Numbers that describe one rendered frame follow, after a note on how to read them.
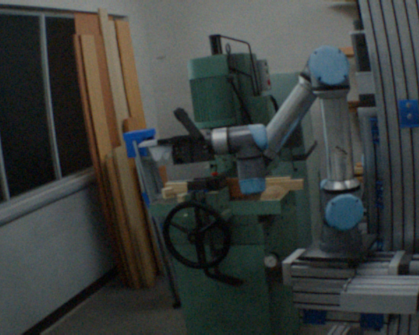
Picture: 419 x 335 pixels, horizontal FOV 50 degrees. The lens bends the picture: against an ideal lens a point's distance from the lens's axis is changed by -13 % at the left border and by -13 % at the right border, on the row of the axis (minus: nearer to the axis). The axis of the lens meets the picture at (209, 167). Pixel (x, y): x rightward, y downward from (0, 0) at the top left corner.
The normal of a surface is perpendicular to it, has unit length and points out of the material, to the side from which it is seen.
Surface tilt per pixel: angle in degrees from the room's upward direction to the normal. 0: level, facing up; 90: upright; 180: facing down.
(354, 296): 90
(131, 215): 87
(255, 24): 90
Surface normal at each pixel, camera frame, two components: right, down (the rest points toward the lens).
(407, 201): -0.55, 0.21
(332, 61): -0.15, 0.04
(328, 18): -0.32, 0.19
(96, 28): 0.92, -0.11
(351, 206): -0.12, 0.30
